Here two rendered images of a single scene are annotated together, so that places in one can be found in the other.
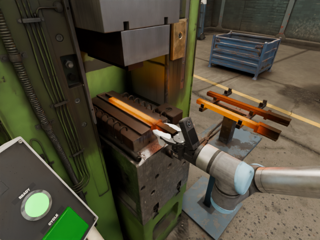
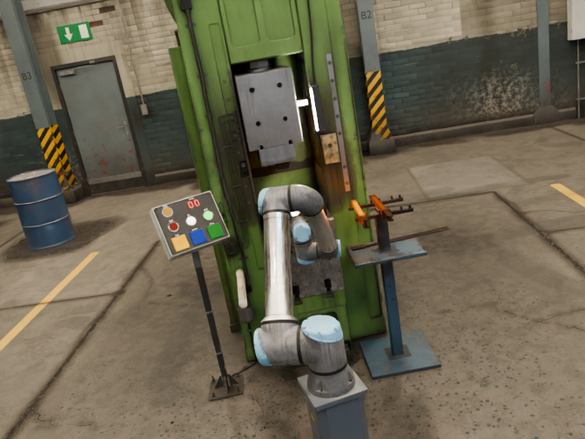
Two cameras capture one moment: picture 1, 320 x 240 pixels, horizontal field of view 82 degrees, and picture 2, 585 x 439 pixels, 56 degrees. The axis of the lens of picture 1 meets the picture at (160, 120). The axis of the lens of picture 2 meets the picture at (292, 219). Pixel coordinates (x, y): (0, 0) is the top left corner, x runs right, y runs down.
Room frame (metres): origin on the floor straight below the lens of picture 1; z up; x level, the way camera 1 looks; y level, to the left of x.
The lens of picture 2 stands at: (-1.61, -2.02, 1.90)
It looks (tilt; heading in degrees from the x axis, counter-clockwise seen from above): 18 degrees down; 42
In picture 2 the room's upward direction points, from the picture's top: 10 degrees counter-clockwise
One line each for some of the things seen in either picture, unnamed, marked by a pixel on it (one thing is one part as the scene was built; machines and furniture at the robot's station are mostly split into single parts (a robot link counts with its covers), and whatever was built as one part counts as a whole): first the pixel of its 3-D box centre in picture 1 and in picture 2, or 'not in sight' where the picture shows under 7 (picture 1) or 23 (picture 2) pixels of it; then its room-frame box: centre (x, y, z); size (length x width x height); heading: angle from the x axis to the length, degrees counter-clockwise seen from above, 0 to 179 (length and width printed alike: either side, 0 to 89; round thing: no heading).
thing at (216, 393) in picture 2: not in sight; (225, 381); (0.15, 0.36, 0.05); 0.22 x 0.22 x 0.09; 47
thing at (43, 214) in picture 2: not in sight; (42, 208); (1.36, 4.85, 0.44); 0.59 x 0.59 x 0.88
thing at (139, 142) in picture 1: (121, 115); not in sight; (0.76, 0.19, 0.96); 0.42 x 0.20 x 0.09; 47
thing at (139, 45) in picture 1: (110, 35); (274, 148); (0.76, 0.19, 1.32); 0.42 x 0.20 x 0.10; 47
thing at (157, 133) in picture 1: (161, 139); not in sight; (0.56, 0.00, 0.97); 0.09 x 0.03 x 0.06; 61
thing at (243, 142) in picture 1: (224, 141); (385, 250); (0.88, -0.40, 0.69); 0.40 x 0.30 x 0.02; 134
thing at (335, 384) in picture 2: not in sight; (329, 372); (-0.19, -0.77, 0.65); 0.19 x 0.19 x 0.10
